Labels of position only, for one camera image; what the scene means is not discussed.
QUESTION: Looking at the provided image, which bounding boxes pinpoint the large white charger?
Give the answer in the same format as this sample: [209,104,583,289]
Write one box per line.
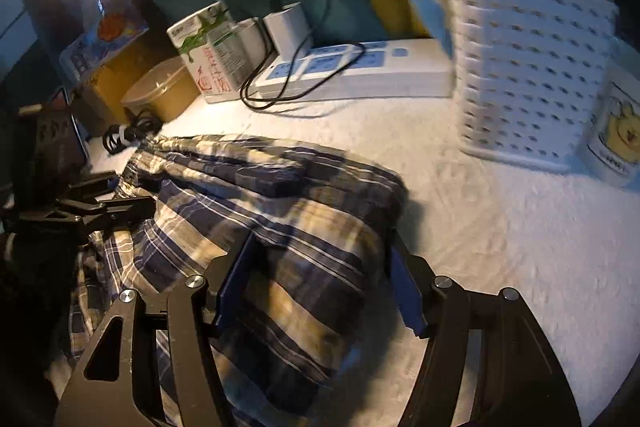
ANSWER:
[263,3,315,59]

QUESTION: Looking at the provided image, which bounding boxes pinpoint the green and white carton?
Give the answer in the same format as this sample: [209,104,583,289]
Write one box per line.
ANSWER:
[167,2,251,105]

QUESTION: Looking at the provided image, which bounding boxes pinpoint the white power strip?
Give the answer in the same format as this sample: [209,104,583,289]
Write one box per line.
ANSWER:
[248,38,457,104]

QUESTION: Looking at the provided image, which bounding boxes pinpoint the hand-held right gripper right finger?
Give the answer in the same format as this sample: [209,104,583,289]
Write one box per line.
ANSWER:
[387,232,583,427]

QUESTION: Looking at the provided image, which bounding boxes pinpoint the small white charger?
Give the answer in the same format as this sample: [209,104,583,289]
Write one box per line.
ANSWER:
[235,18,273,66]

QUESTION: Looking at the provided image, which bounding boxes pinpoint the white mug with yellow print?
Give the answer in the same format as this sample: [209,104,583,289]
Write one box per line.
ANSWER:
[577,66,640,188]

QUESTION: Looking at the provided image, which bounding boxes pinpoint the cardboard box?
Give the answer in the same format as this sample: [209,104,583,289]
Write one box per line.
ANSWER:
[75,38,173,124]

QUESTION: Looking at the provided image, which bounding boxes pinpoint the colourful snack bag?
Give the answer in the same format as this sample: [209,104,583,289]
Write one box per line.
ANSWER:
[59,0,151,84]

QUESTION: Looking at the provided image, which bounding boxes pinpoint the white perforated basket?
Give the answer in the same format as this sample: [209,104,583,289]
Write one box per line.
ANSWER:
[440,0,621,174]

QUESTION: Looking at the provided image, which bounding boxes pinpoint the beige lidded container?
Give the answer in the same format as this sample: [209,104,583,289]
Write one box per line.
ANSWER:
[120,57,203,122]

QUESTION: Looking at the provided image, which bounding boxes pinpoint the plaid pants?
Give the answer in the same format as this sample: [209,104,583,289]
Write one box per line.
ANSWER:
[67,133,408,427]

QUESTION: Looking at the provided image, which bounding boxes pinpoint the white fleece cover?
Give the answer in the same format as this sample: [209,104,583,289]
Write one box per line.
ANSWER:
[45,92,640,427]

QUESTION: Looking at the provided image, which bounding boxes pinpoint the coiled black cable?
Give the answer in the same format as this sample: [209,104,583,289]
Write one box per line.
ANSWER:
[102,109,162,155]

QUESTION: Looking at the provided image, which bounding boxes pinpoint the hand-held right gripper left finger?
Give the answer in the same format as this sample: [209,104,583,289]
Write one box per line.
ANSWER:
[52,237,262,427]

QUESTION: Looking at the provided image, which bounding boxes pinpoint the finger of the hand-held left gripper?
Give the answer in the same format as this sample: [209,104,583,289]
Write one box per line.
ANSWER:
[67,171,120,204]
[55,196,157,234]

